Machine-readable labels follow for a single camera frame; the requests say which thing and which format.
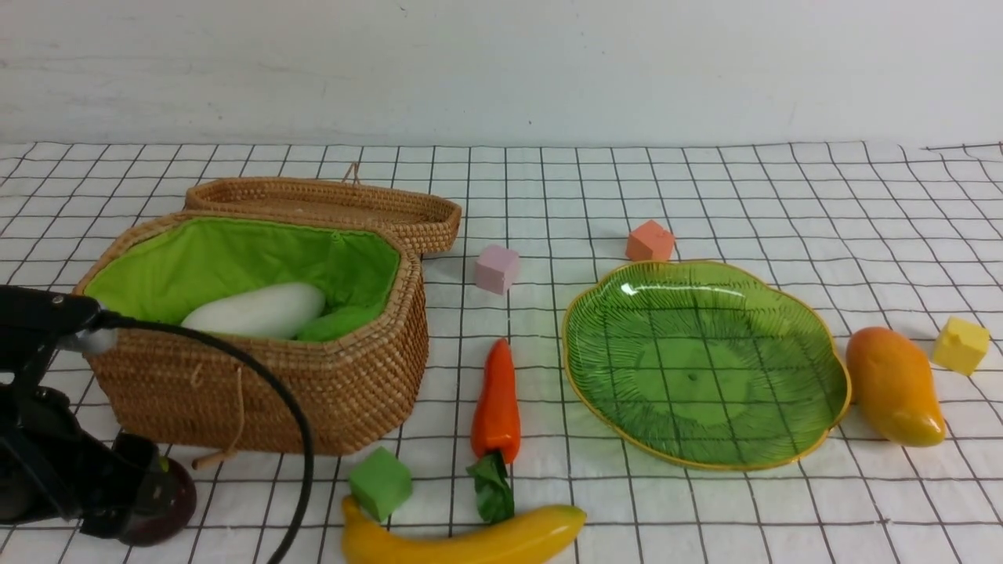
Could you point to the yellow foam cube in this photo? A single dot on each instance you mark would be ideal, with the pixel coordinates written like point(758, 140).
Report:
point(961, 346)

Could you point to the orange foam cube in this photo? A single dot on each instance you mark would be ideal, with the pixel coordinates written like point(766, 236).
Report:
point(650, 242)

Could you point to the white grid-pattern tablecloth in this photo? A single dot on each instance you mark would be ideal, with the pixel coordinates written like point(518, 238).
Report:
point(868, 234)

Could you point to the purple mangosteen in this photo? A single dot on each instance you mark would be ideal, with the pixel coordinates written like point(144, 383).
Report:
point(175, 499)

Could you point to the woven wicker basket lid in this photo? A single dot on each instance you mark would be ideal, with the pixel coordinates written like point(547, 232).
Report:
point(427, 223)

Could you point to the white radish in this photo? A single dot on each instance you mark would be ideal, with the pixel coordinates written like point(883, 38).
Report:
point(278, 311)

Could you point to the yellow banana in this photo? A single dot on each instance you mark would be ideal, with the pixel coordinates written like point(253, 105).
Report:
point(533, 537)

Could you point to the green foam cube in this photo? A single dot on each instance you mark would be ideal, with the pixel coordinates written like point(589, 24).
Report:
point(380, 483)

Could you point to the green cucumber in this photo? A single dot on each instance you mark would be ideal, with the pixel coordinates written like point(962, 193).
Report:
point(337, 323)

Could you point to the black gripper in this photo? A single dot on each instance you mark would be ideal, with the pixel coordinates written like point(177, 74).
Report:
point(51, 467)

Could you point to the woven wicker basket green lining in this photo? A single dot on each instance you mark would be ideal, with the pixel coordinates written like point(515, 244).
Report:
point(172, 389)

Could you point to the orange yellow mango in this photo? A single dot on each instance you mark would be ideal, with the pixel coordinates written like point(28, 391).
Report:
point(893, 387)

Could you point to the pink foam cube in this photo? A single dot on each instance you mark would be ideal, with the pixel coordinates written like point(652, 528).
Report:
point(496, 269)

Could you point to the orange carrot with leaves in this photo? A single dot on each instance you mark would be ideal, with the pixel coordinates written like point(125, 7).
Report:
point(496, 435)

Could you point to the green glass leaf plate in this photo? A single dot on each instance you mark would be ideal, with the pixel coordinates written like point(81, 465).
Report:
point(703, 364)

